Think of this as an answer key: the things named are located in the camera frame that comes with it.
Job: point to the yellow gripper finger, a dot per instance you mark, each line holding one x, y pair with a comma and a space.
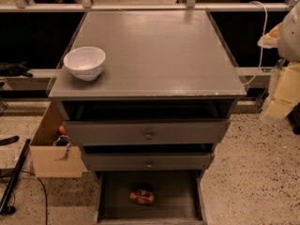
283, 94
270, 39

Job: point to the crushed red coke can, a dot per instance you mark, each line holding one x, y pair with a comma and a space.
142, 196

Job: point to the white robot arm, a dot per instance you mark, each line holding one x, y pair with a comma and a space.
289, 36

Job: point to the grey top drawer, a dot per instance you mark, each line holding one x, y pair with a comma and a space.
120, 133

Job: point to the grey drawer cabinet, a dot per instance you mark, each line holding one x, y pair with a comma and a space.
161, 66

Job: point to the grey open bottom drawer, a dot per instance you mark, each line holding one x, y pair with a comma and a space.
178, 198

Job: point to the grey middle drawer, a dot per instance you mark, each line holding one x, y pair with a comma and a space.
148, 161

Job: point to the white ceramic bowl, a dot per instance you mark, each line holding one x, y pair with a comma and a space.
85, 63

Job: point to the orange ball in box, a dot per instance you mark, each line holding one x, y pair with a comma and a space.
62, 130

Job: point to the cardboard box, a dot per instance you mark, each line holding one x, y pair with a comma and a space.
49, 159

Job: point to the black cloth object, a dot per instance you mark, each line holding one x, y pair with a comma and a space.
14, 69

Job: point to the black flat tool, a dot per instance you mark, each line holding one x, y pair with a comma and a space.
9, 140

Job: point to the black pole stand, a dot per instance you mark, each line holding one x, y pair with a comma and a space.
5, 209

